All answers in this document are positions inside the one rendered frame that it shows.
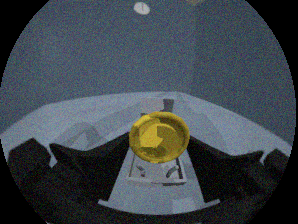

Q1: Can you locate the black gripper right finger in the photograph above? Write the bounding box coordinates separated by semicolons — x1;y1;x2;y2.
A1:
186;136;265;202

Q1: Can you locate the yellow plate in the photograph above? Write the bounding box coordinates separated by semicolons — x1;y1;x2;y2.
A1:
128;112;190;164

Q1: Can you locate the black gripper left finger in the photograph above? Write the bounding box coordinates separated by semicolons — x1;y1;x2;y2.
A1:
49;132;130;201

